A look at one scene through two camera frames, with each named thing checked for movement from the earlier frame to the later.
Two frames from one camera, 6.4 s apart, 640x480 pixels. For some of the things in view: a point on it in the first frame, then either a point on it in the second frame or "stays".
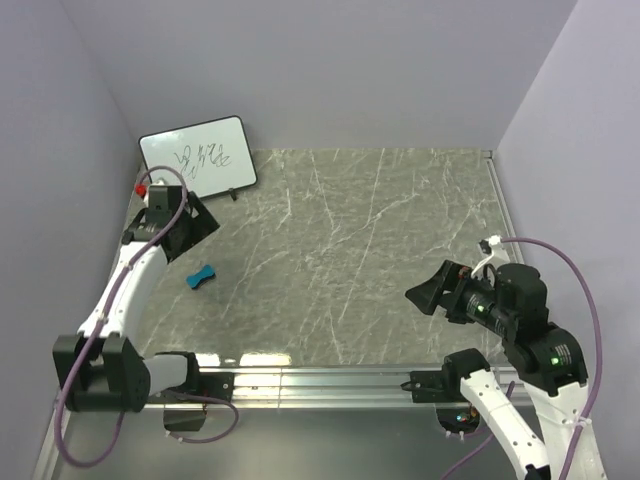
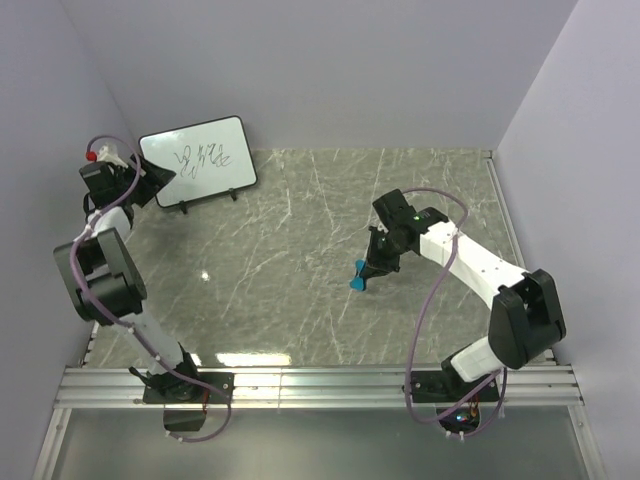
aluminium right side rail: (502, 201) stays
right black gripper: (427, 293) to (385, 266)
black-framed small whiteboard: (214, 155) stays
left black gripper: (201, 226) to (154, 179)
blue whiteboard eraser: (206, 273) to (358, 283)
